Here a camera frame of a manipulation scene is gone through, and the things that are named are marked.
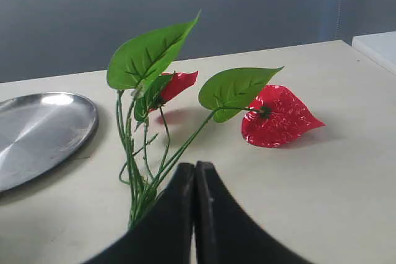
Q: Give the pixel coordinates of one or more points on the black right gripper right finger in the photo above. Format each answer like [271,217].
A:
[225,233]

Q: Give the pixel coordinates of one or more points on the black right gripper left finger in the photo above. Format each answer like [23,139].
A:
[164,234]

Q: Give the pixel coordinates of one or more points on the artificial red anthurium plant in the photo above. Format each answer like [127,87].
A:
[137,71]

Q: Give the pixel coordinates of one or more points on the round steel plate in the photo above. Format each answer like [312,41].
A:
[40,131]

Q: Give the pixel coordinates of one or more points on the white side table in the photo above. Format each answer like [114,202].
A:
[379,47]

